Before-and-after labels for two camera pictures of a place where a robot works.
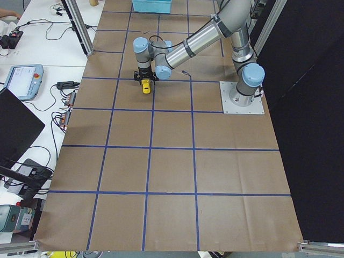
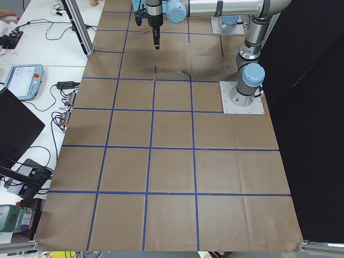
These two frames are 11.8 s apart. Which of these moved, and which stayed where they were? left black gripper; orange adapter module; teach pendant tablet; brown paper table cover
Moved: left black gripper
Stayed: orange adapter module; teach pendant tablet; brown paper table cover
